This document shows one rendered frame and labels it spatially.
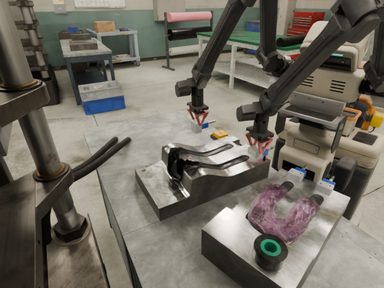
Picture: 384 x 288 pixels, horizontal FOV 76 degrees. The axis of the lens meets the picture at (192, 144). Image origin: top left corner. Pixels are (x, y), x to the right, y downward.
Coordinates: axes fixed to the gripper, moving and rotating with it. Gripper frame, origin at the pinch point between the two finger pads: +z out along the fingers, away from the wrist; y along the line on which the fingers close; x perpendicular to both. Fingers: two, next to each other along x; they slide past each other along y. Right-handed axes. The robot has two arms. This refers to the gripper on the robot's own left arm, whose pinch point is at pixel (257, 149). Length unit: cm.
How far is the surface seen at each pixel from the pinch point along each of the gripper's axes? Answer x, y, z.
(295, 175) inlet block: 3.4, 18.3, 2.7
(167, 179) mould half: -39.5, -5.6, 4.4
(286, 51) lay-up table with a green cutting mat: 222, -193, 9
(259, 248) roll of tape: -35, 40, -4
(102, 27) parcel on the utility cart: 47, -580, -4
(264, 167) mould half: -1.4, 6.9, 4.4
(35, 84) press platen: -72, -2, -39
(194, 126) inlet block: -15.5, -27.3, -3.4
